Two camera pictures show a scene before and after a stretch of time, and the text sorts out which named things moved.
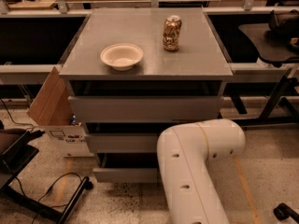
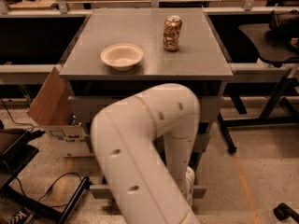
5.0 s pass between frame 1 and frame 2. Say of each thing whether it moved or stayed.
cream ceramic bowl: stayed
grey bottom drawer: moved
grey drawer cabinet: stayed
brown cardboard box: stayed
